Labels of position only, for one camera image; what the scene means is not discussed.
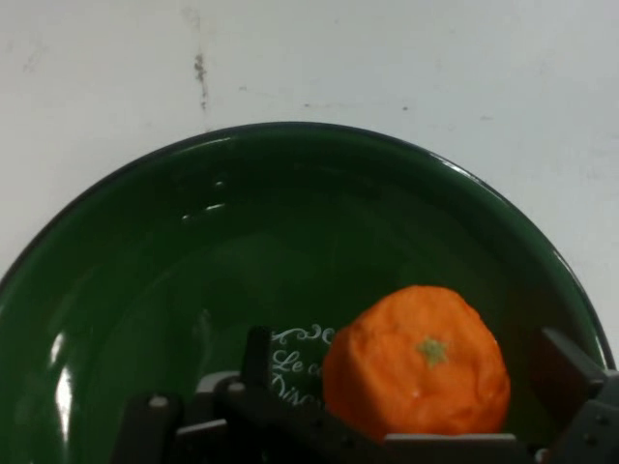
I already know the green round plate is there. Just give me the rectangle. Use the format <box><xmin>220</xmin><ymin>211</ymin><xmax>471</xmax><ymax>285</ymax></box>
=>
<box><xmin>0</xmin><ymin>120</ymin><xmax>618</xmax><ymax>464</ymax></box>

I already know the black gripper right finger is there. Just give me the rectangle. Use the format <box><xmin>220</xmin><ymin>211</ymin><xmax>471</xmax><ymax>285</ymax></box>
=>
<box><xmin>529</xmin><ymin>327</ymin><xmax>619</xmax><ymax>464</ymax></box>

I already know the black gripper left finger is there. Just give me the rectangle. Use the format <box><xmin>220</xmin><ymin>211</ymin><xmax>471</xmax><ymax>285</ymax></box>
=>
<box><xmin>120</xmin><ymin>326</ymin><xmax>388</xmax><ymax>464</ymax></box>

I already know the orange mandarin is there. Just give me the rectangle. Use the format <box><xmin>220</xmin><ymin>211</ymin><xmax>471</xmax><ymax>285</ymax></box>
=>
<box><xmin>321</xmin><ymin>284</ymin><xmax>513</xmax><ymax>436</ymax></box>

